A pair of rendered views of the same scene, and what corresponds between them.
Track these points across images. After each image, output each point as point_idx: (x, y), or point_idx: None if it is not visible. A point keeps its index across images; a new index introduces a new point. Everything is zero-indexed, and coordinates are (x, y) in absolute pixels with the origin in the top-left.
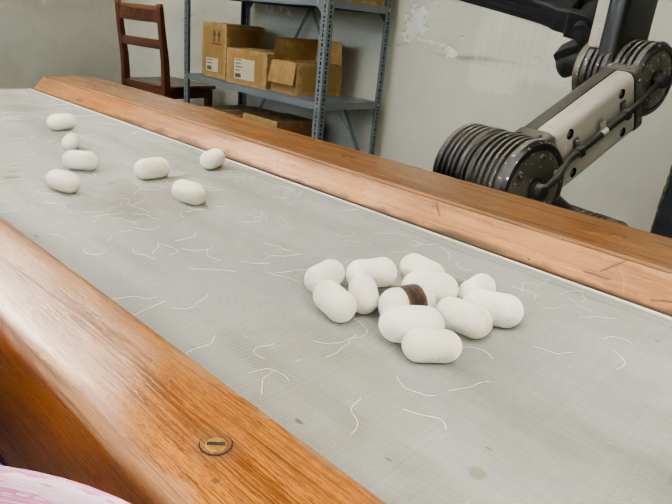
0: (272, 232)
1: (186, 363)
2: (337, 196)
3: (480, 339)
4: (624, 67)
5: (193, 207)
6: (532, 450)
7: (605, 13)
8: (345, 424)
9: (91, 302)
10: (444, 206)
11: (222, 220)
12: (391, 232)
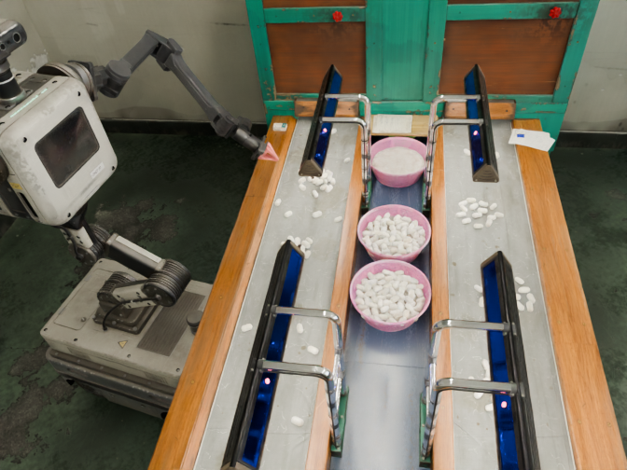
0: None
1: (341, 248)
2: (245, 290)
3: None
4: (114, 237)
5: None
6: (318, 228)
7: (87, 235)
8: (329, 241)
9: (340, 264)
10: (247, 261)
11: None
12: (261, 269)
